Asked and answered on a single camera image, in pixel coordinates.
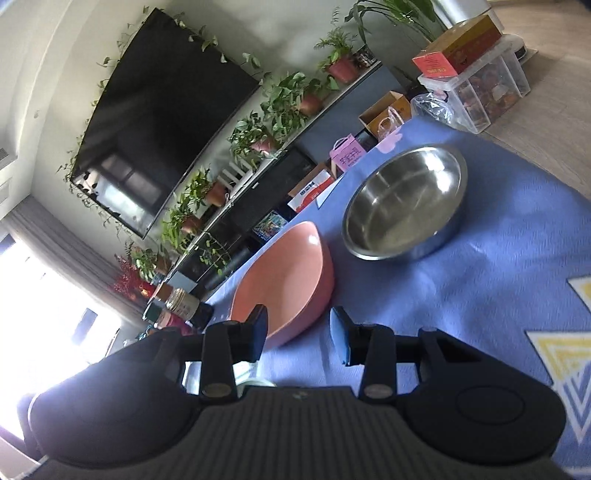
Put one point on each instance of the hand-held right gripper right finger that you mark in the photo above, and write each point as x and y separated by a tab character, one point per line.
339	337

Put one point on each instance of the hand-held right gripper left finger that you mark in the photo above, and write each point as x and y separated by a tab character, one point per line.
258	332

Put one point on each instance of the pink bowl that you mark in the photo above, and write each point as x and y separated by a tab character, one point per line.
286	277

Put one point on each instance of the dark soy sauce bottle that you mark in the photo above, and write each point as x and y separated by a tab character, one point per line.
189	304

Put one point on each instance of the red label spice jar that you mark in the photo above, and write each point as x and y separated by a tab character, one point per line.
168	318

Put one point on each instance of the colourful printed box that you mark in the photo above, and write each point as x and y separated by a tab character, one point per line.
270	226

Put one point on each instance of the blue patterned tablecloth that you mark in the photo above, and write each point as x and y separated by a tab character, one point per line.
461	286

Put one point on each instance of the red flower arrangement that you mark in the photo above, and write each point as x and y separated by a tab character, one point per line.
129	284

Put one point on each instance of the stainless steel bowl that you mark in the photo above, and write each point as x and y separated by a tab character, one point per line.
401	203

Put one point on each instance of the red and white carton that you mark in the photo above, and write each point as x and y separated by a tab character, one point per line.
310	191

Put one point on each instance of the white slatted rack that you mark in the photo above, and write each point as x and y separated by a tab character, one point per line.
235	175

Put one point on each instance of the pink gift bag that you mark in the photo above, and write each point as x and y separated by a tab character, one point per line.
347	154

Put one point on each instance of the grey television cabinet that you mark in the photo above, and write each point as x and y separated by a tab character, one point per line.
300	152

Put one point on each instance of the grey curtain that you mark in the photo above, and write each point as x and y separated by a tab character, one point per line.
69	258

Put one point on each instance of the open brown cardboard box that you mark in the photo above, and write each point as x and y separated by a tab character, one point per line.
383	108

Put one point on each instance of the bushy potted green plant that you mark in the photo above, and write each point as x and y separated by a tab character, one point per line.
295	99

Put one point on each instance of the clear plastic bag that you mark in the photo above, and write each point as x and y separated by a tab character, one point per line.
431	108

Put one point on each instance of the feathery potted green plant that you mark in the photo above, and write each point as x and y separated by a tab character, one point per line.
341	60

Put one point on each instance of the small black pot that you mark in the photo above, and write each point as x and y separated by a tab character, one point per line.
365	55

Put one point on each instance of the clear plastic storage box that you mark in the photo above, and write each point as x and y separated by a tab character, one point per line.
485	92

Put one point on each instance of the trailing vine plant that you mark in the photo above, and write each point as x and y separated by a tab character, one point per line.
111	60

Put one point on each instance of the red cardboard box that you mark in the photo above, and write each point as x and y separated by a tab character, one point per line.
457	46

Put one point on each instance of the large broad-leaf plant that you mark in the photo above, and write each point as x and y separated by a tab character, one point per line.
397	14

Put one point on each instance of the white robot vacuum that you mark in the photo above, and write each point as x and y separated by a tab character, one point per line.
521	46

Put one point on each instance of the wall-mounted black television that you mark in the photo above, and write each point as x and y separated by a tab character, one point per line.
161	115

